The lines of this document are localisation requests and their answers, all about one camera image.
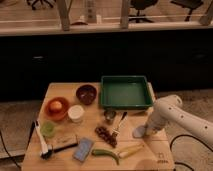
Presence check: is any blue sponge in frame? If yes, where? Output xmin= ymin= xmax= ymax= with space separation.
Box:
xmin=73 ymin=138 xmax=94 ymax=162

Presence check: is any black cable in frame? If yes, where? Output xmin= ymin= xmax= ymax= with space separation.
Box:
xmin=169 ymin=133 xmax=213 ymax=171
xmin=0 ymin=129 xmax=22 ymax=169

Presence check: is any egg in orange bowl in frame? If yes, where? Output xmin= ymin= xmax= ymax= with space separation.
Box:
xmin=49 ymin=101 xmax=62 ymax=112

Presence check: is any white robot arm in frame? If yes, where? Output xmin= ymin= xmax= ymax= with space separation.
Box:
xmin=145 ymin=95 xmax=213 ymax=144

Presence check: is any black cable left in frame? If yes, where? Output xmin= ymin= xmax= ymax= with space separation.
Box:
xmin=0 ymin=129 xmax=22 ymax=169

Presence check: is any wooden block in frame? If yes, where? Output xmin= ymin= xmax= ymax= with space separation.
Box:
xmin=52 ymin=135 xmax=77 ymax=149

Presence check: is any black cable right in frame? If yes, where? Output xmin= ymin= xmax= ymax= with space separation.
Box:
xmin=169 ymin=133 xmax=213 ymax=171

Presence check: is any blue-grey towel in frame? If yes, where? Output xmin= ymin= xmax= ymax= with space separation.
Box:
xmin=132 ymin=125 xmax=146 ymax=138

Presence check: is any brown grape bunch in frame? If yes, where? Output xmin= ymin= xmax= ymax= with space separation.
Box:
xmin=95 ymin=126 xmax=117 ymax=148

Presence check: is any white handled brush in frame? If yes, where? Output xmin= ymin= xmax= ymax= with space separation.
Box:
xmin=34 ymin=120 xmax=49 ymax=157

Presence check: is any metal spoon black handle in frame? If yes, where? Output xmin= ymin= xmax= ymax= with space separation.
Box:
xmin=112 ymin=112 xmax=127 ymax=137

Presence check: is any green plastic cup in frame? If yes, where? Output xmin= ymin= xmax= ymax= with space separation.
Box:
xmin=40 ymin=121 xmax=55 ymax=138

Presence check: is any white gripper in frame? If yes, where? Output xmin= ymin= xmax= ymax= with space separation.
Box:
xmin=145 ymin=109 xmax=167 ymax=135

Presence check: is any orange bowl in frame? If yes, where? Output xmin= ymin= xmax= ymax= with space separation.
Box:
xmin=45 ymin=97 xmax=69 ymax=121

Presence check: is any black handled knife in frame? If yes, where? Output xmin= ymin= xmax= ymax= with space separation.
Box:
xmin=40 ymin=143 xmax=78 ymax=160

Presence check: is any white cup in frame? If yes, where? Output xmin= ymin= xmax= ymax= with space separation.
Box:
xmin=68 ymin=105 xmax=84 ymax=123

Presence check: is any green plastic tray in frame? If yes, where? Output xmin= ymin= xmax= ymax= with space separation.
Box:
xmin=99 ymin=76 xmax=153 ymax=110

